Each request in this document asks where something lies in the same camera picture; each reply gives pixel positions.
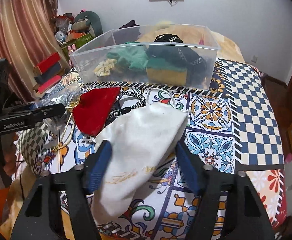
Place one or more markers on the cream floral scrunchie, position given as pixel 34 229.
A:
pixel 104 68

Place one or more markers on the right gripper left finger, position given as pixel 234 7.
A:
pixel 95 167

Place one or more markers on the green cardboard box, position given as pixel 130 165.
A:
pixel 79 42

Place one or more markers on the white drawstring pouch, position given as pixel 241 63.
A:
pixel 140 141

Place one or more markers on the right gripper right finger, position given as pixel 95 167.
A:
pixel 191 167

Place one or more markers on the dark purple garment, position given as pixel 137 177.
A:
pixel 131 23

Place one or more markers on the beige fleece blanket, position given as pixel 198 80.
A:
pixel 226 47

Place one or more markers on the green knit sock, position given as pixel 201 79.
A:
pixel 132 57

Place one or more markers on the patterned patchwork bed cover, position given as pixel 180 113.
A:
pixel 231 127

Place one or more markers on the red book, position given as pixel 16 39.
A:
pixel 47 85

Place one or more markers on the pink rabbit toy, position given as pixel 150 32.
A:
pixel 71 49

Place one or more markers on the striped pink curtain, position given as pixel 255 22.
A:
pixel 27 38

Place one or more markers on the red box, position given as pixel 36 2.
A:
pixel 45 64

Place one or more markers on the red velvet pouch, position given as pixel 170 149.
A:
pixel 94 106

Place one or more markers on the yellow green sponge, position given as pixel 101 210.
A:
pixel 161 71

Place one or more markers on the clear plastic storage bin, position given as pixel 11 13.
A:
pixel 87 57

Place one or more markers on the left hand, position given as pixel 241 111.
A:
pixel 10 156

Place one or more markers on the black patterned knit garment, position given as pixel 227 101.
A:
pixel 170 48

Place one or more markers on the grey green plush toy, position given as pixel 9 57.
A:
pixel 88 21

